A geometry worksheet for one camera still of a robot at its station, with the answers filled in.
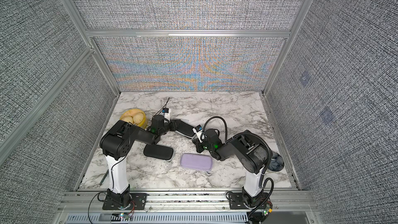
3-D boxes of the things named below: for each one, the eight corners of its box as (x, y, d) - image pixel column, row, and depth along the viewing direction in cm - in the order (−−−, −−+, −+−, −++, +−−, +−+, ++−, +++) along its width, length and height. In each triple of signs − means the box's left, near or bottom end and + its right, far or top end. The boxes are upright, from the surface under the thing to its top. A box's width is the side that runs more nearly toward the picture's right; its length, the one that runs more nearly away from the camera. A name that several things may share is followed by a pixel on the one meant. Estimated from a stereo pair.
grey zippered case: (143, 156, 89) (141, 153, 87) (148, 145, 94) (146, 142, 91) (171, 162, 87) (170, 160, 84) (175, 150, 92) (174, 147, 89)
